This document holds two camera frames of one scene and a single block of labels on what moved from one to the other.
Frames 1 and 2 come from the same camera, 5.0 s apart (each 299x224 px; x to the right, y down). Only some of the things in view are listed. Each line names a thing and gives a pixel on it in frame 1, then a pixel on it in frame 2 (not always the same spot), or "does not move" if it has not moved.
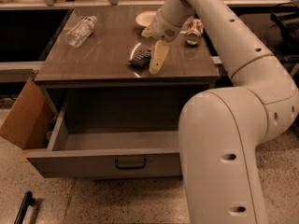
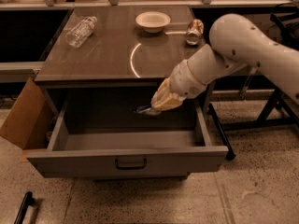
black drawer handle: x=131 y=167 does not move
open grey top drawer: x=111 y=133 does not move
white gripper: x=163 y=27 → x=186 y=80
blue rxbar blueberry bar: x=142 y=60 → x=147 y=110
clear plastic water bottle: x=81 y=30 does not move
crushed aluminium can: x=194 y=30 does not move
